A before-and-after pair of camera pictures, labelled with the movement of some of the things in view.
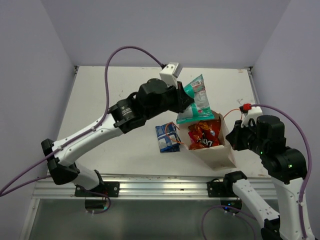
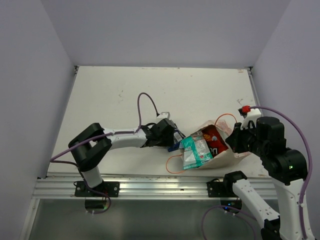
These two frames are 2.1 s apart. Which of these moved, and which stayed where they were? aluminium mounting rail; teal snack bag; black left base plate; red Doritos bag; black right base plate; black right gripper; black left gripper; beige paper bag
Moved: teal snack bag; beige paper bag; red Doritos bag; black left gripper
Stayed: black right base plate; black left base plate; black right gripper; aluminium mounting rail
